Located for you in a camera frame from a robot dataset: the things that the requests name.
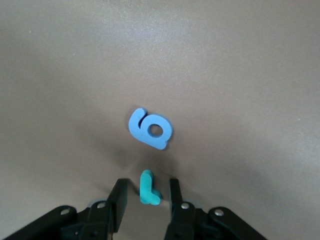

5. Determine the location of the teal foam letter r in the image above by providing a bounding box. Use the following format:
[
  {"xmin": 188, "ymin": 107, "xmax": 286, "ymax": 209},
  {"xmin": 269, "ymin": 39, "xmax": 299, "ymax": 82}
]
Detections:
[{"xmin": 139, "ymin": 169, "xmax": 162, "ymax": 206}]

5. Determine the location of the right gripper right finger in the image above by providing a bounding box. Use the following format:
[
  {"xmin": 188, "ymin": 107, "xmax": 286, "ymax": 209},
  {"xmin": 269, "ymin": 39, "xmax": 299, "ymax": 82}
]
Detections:
[{"xmin": 164, "ymin": 178, "xmax": 268, "ymax": 240}]

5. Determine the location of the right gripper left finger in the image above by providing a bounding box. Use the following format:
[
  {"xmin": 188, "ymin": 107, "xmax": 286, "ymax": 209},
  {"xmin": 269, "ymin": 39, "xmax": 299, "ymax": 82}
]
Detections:
[{"xmin": 4, "ymin": 178, "xmax": 128, "ymax": 240}]

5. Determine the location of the blue foam letter g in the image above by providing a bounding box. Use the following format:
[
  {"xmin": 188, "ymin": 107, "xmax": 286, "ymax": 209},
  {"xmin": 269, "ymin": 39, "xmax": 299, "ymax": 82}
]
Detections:
[{"xmin": 128, "ymin": 107, "xmax": 173, "ymax": 151}]

